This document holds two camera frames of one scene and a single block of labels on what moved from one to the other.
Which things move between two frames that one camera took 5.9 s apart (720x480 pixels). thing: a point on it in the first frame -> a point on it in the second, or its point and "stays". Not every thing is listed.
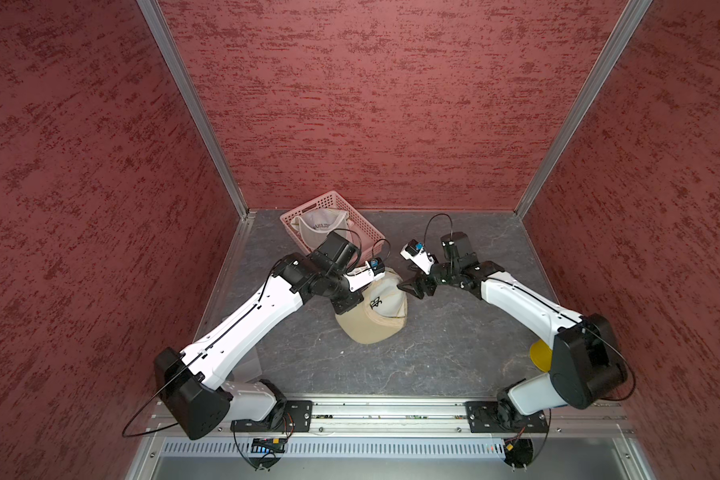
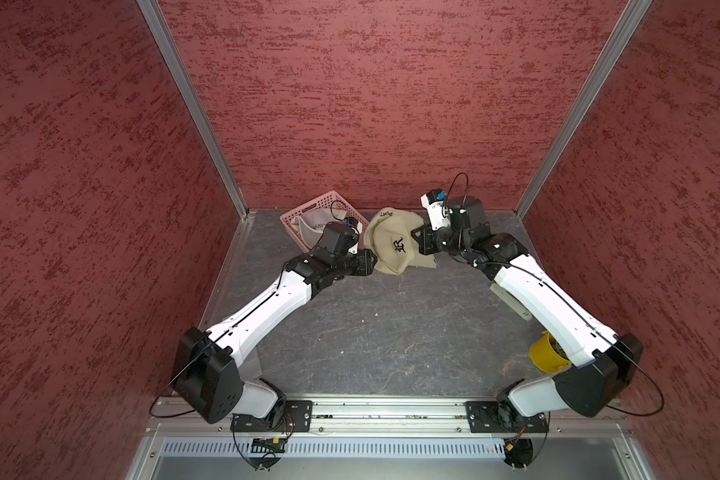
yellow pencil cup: x=541 y=355 stays
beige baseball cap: x=380 y=315 -> x=388 y=235
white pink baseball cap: x=316 y=224 stays
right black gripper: x=419 y=288 -> x=425 y=238
